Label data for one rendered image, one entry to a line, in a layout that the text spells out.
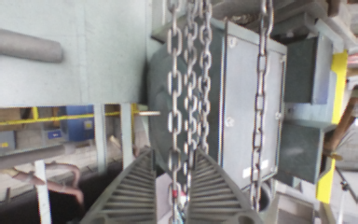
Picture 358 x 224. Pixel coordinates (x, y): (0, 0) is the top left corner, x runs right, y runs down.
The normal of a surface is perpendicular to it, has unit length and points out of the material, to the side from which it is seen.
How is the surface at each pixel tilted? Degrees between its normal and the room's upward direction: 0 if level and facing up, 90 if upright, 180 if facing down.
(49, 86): 90
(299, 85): 90
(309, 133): 90
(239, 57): 90
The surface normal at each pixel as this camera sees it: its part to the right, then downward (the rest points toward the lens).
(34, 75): 0.76, 0.07
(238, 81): 0.50, 0.09
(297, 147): -0.87, 0.05
